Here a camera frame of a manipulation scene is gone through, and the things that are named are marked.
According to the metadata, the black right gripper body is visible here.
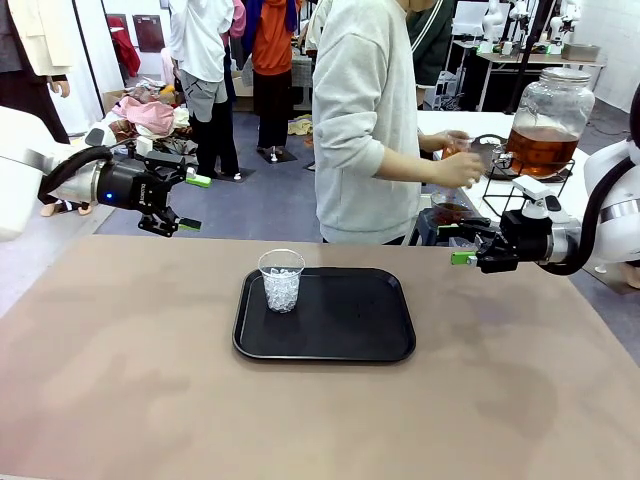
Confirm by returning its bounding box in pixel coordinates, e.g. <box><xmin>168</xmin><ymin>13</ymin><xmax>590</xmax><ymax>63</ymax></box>
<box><xmin>491</xmin><ymin>208</ymin><xmax>555</xmax><ymax>265</ymax></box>

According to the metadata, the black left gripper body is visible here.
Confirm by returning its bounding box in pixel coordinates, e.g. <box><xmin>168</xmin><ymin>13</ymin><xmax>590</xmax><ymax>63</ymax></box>
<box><xmin>97</xmin><ymin>158</ymin><xmax>175</xmax><ymax>215</ymax></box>

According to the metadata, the tall clear cup with ice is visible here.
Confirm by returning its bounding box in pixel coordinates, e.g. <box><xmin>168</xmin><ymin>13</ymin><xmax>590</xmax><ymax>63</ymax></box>
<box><xmin>440</xmin><ymin>130</ymin><xmax>474</xmax><ymax>162</ymax></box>

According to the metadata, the short clear cup with ice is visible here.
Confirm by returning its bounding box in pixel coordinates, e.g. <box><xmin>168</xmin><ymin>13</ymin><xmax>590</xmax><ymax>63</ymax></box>
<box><xmin>257</xmin><ymin>249</ymin><xmax>306</xmax><ymax>315</ymax></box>

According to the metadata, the person's right forearm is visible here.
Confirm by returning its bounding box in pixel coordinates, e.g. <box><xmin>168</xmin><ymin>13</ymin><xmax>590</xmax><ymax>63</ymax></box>
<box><xmin>377</xmin><ymin>147</ymin><xmax>441</xmax><ymax>187</ymax></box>

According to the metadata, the glass drink dispenser jar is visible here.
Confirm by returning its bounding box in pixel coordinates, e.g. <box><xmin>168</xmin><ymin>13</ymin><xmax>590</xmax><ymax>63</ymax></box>
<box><xmin>505</xmin><ymin>67</ymin><xmax>597</xmax><ymax>180</ymax></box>

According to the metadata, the person's right hand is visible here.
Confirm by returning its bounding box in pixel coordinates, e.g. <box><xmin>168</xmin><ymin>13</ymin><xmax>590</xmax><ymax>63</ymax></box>
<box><xmin>434</xmin><ymin>151</ymin><xmax>485</xmax><ymax>190</ymax></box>

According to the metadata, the person's left hand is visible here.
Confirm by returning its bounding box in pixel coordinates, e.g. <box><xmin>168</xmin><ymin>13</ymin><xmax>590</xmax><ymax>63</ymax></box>
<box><xmin>418</xmin><ymin>128</ymin><xmax>470</xmax><ymax>152</ymax></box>

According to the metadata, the clear plastic bin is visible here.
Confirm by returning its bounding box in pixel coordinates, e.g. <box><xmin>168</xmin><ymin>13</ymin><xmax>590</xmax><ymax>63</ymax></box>
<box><xmin>447</xmin><ymin>233</ymin><xmax>484</xmax><ymax>251</ymax></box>

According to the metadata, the glass bowl with tea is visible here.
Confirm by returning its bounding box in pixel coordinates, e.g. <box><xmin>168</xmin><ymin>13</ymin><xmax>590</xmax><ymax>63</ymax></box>
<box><xmin>430</xmin><ymin>192</ymin><xmax>476</xmax><ymax>227</ymax></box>

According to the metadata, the dark plastic stool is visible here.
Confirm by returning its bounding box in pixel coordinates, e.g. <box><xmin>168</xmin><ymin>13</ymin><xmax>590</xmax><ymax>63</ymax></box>
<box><xmin>409</xmin><ymin>208</ymin><xmax>452</xmax><ymax>246</ymax></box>

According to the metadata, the pile of colourful clothes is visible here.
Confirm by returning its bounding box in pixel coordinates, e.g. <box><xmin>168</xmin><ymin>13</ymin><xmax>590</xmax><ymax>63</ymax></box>
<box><xmin>102</xmin><ymin>82</ymin><xmax>200</xmax><ymax>154</ymax></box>

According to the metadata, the dark metal tray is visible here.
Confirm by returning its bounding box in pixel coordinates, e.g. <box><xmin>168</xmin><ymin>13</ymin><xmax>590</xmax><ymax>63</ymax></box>
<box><xmin>469</xmin><ymin>133</ymin><xmax>572</xmax><ymax>184</ymax></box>

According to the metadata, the white side table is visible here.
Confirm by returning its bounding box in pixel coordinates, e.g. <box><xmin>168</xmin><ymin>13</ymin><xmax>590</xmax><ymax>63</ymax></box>
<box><xmin>414</xmin><ymin>109</ymin><xmax>601</xmax><ymax>236</ymax></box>

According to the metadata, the mannequin in white shirt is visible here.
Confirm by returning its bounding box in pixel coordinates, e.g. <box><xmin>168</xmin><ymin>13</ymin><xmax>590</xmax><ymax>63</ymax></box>
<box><xmin>168</xmin><ymin>0</ymin><xmax>242</xmax><ymax>182</ymax></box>

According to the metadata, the red hanging garment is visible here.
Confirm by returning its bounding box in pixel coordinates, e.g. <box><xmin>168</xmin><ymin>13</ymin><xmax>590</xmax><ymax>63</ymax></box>
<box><xmin>107</xmin><ymin>14</ymin><xmax>143</xmax><ymax>79</ymax></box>

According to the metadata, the person in grey sweatshirt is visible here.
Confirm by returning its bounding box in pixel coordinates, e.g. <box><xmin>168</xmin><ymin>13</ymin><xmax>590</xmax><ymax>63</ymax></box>
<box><xmin>312</xmin><ymin>0</ymin><xmax>425</xmax><ymax>246</ymax></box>

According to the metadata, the mannequin in orange hoodie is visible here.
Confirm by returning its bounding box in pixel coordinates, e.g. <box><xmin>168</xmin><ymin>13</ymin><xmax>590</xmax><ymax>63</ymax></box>
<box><xmin>248</xmin><ymin>0</ymin><xmax>302</xmax><ymax>165</ymax></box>

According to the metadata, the long background work table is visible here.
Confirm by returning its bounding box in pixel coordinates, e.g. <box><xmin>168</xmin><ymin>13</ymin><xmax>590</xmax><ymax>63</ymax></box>
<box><xmin>449</xmin><ymin>39</ymin><xmax>609</xmax><ymax>112</ymax></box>

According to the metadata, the mannequin in beige jacket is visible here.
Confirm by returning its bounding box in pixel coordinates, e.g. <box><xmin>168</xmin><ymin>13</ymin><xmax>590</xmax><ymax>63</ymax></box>
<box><xmin>0</xmin><ymin>0</ymin><xmax>95</xmax><ymax>218</ymax></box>

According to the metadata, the black plastic tray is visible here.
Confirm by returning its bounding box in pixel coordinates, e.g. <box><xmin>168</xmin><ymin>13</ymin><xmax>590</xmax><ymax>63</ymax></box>
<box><xmin>232</xmin><ymin>266</ymin><xmax>417</xmax><ymax>364</ymax></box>

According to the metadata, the person in dark jacket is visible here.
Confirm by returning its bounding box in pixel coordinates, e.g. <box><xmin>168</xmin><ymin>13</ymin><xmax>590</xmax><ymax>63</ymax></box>
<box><xmin>407</xmin><ymin>0</ymin><xmax>457</xmax><ymax>109</ymax></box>

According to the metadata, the grey metal box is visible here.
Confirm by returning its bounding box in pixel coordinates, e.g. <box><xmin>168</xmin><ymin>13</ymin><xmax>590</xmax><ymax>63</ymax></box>
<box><xmin>562</xmin><ymin>43</ymin><xmax>600</xmax><ymax>63</ymax></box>

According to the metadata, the black wire dispenser stand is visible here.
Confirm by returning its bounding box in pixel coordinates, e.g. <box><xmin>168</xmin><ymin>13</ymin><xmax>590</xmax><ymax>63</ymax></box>
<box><xmin>481</xmin><ymin>153</ymin><xmax>577</xmax><ymax>220</ymax></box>

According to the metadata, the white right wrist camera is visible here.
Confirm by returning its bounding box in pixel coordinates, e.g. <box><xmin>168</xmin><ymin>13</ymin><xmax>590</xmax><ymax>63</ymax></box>
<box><xmin>512</xmin><ymin>174</ymin><xmax>571</xmax><ymax>225</ymax></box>

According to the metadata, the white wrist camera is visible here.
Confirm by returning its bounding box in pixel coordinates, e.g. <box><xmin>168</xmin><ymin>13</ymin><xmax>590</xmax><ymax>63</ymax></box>
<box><xmin>512</xmin><ymin>174</ymin><xmax>571</xmax><ymax>225</ymax></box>
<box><xmin>84</xmin><ymin>127</ymin><xmax>154</xmax><ymax>157</ymax></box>

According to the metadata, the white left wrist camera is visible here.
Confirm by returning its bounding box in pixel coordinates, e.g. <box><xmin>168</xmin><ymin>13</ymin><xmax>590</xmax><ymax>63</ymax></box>
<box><xmin>84</xmin><ymin>127</ymin><xmax>154</xmax><ymax>157</ymax></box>

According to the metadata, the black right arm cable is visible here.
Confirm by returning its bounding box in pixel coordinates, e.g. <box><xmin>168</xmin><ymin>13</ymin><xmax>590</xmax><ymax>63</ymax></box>
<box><xmin>537</xmin><ymin>82</ymin><xmax>640</xmax><ymax>276</ymax></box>

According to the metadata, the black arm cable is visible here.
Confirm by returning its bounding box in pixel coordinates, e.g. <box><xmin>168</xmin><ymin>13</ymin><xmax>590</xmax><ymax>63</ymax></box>
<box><xmin>38</xmin><ymin>144</ymin><xmax>115</xmax><ymax>202</ymax></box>
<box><xmin>537</xmin><ymin>82</ymin><xmax>640</xmax><ymax>276</ymax></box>

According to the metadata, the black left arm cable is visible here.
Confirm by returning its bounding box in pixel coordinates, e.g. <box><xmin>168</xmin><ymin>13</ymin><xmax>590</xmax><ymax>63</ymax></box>
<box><xmin>38</xmin><ymin>144</ymin><xmax>115</xmax><ymax>202</ymax></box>

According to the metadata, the brown wall board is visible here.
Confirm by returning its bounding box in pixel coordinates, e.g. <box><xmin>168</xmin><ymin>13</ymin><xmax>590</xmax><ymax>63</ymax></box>
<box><xmin>132</xmin><ymin>14</ymin><xmax>166</xmax><ymax>54</ymax></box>

